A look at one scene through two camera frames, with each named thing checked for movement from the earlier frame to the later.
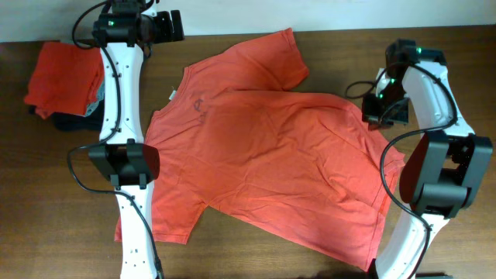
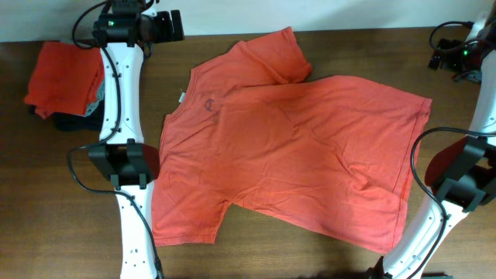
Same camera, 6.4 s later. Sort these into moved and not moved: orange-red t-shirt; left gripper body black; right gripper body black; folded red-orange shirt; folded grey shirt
Moved: orange-red t-shirt; right gripper body black
Not moved: folded grey shirt; folded red-orange shirt; left gripper body black
